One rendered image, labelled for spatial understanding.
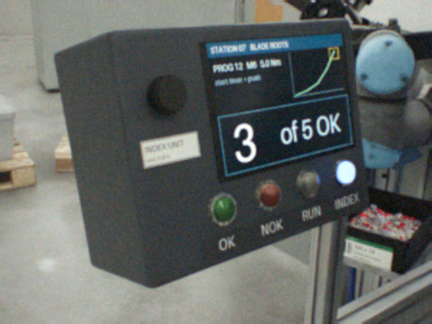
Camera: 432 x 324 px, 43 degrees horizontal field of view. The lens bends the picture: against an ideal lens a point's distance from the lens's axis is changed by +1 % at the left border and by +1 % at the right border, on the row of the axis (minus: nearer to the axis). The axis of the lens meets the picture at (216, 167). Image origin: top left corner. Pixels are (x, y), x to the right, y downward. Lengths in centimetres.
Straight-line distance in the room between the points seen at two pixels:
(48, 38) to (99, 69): 603
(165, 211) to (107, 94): 10
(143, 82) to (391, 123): 50
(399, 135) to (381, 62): 12
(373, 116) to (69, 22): 577
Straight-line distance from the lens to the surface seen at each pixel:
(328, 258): 67
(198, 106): 42
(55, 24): 643
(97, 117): 42
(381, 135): 83
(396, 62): 79
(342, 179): 53
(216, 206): 42
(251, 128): 45
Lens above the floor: 129
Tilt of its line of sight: 19 degrees down
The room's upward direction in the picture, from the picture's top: 1 degrees clockwise
